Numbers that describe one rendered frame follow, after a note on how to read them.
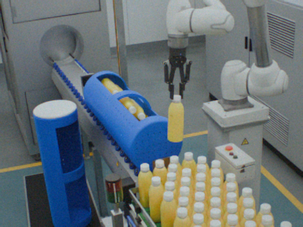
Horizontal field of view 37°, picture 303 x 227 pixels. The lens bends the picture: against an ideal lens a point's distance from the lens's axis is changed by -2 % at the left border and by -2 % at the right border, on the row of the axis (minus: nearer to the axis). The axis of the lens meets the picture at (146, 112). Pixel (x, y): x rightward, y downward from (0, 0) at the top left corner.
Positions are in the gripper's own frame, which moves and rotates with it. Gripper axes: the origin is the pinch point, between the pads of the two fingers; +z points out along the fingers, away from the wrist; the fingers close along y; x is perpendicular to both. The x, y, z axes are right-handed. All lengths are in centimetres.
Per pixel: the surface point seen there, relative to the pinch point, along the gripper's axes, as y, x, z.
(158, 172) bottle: 9.9, 5.0, 36.2
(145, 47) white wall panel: -157, -532, 76
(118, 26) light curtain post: -13, -155, -10
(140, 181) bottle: 18.2, 5.1, 39.6
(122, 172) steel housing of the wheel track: 16, -35, 54
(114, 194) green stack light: 38, 35, 28
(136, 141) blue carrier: 15.2, -12.6, 27.0
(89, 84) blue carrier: 22, -93, 18
